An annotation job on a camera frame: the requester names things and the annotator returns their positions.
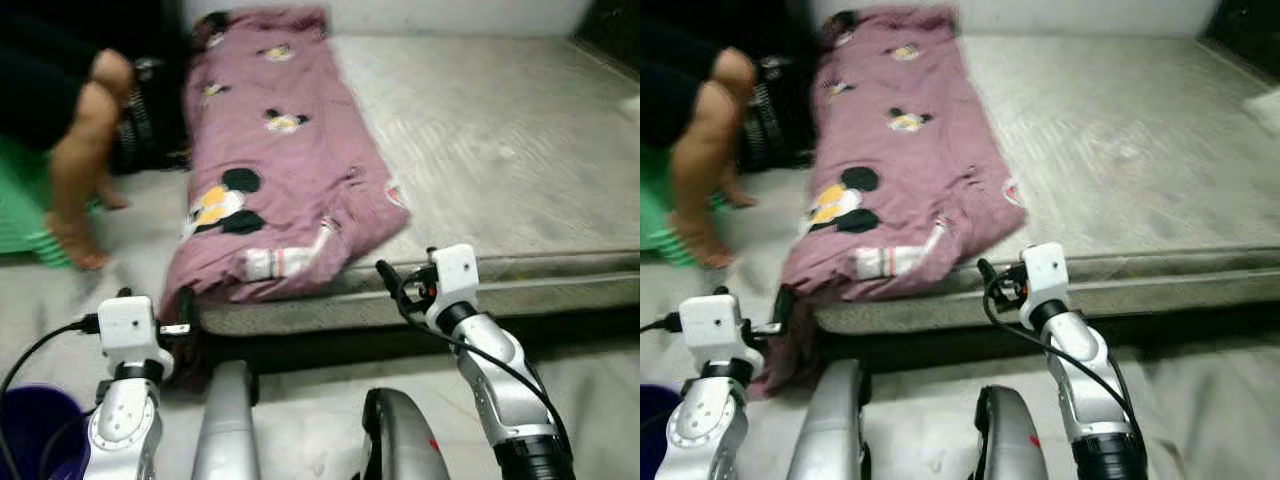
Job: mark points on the pink cartoon mouse blanket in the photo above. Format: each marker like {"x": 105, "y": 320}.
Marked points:
{"x": 290, "y": 180}
{"x": 900, "y": 180}

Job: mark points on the white pillow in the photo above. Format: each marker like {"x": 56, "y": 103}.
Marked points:
{"x": 1265, "y": 112}

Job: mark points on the green ribbed mat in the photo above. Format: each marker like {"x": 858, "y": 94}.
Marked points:
{"x": 655, "y": 215}
{"x": 20, "y": 210}

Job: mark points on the grey left robot leg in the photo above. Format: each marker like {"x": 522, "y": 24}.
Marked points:
{"x": 828, "y": 430}
{"x": 225, "y": 430}

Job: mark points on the grey robot leg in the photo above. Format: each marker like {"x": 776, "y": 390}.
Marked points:
{"x": 828, "y": 430}
{"x": 1010, "y": 440}
{"x": 405, "y": 440}
{"x": 225, "y": 430}

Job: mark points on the grey quilted mattress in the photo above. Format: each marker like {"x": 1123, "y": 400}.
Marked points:
{"x": 500, "y": 150}
{"x": 1120, "y": 150}

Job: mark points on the grey right robot leg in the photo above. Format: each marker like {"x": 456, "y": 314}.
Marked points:
{"x": 1010, "y": 440}
{"x": 405, "y": 440}

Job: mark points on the purple plastic bucket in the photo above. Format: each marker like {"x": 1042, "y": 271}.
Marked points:
{"x": 655, "y": 430}
{"x": 30, "y": 430}

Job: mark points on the black patterned bag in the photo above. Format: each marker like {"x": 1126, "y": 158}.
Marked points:
{"x": 780, "y": 120}
{"x": 150, "y": 120}

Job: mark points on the dark wooden cabinet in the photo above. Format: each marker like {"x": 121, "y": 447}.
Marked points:
{"x": 615, "y": 25}
{"x": 1245, "y": 22}

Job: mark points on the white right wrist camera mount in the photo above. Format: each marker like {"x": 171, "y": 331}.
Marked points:
{"x": 1045, "y": 270}
{"x": 455, "y": 272}

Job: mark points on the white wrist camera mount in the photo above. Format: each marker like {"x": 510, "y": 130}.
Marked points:
{"x": 715, "y": 325}
{"x": 130, "y": 325}
{"x": 1045, "y": 270}
{"x": 455, "y": 272}

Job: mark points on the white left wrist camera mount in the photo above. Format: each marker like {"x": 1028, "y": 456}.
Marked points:
{"x": 130, "y": 325}
{"x": 715, "y": 325}

